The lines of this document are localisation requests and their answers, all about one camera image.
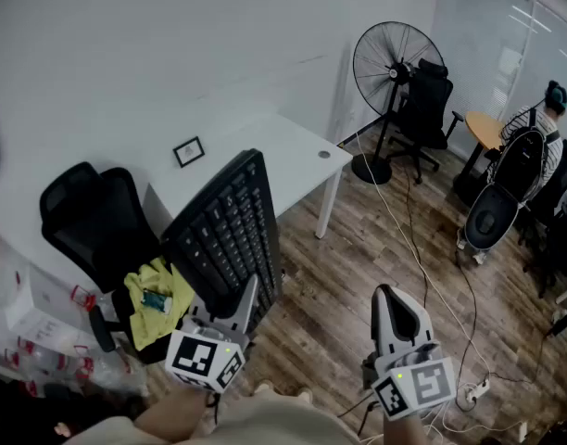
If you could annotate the white power strip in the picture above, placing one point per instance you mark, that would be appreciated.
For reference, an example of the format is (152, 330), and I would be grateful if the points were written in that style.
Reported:
(477, 389)

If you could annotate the person's beige clothing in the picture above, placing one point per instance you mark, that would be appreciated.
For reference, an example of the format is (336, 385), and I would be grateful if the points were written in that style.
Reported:
(265, 422)

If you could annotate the person's right forearm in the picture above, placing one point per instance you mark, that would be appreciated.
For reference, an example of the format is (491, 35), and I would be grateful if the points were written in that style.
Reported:
(406, 431)

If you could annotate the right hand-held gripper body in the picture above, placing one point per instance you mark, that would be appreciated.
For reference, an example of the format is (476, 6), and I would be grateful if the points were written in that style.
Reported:
(427, 380)

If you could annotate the black computer keyboard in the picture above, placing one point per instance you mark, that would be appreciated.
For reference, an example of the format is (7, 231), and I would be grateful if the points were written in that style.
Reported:
(228, 230)

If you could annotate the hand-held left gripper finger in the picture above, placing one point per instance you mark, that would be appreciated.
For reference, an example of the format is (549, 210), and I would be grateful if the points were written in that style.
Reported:
(248, 306)

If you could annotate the black office chair with armrests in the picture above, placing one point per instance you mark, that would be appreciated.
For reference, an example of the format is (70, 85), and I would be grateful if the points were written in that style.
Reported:
(429, 109)

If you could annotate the white table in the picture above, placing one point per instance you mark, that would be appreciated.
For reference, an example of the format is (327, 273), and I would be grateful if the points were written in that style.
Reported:
(293, 156)

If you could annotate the pile of clear plastic bags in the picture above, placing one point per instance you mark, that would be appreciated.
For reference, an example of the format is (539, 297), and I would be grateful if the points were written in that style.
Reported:
(47, 364)

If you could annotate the teal and white packet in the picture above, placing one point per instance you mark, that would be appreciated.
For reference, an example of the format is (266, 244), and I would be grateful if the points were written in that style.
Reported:
(156, 301)

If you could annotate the yellow cloth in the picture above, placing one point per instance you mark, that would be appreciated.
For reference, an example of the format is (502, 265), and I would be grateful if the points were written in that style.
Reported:
(149, 327)

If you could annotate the black standing fan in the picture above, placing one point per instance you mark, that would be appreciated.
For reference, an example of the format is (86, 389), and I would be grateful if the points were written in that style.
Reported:
(381, 63)

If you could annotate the black mesh office chair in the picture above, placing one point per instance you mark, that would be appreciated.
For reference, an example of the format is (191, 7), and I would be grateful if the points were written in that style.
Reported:
(93, 220)

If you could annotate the round wooden table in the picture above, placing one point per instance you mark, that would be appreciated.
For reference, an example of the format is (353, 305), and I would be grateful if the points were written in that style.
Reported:
(482, 128)

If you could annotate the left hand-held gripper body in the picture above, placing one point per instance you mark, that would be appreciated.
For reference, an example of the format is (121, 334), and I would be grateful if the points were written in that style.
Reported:
(195, 357)

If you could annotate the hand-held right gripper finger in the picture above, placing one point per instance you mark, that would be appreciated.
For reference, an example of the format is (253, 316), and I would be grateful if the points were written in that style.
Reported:
(380, 322)
(422, 322)

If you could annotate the person's left forearm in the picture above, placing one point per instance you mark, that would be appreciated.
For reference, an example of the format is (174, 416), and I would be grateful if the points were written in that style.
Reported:
(172, 413)

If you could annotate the small black picture frame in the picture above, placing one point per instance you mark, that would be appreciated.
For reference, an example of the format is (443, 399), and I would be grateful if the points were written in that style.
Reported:
(189, 151)

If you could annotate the white cardboard box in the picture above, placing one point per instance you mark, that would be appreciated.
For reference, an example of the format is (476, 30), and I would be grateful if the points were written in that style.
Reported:
(42, 304)

